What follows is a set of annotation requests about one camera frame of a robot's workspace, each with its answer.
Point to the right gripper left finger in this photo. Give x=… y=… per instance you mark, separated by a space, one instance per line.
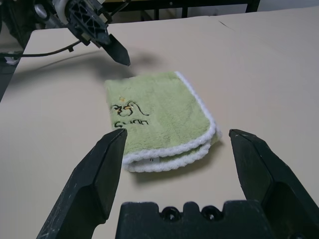
x=84 y=189

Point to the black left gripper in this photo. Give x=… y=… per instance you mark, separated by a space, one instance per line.
x=54 y=15

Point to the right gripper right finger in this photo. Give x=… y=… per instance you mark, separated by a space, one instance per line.
x=269 y=179

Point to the green towel white trim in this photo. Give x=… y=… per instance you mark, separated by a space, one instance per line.
x=162 y=112

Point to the beige side table black frame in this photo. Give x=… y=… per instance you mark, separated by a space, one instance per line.
x=251 y=5

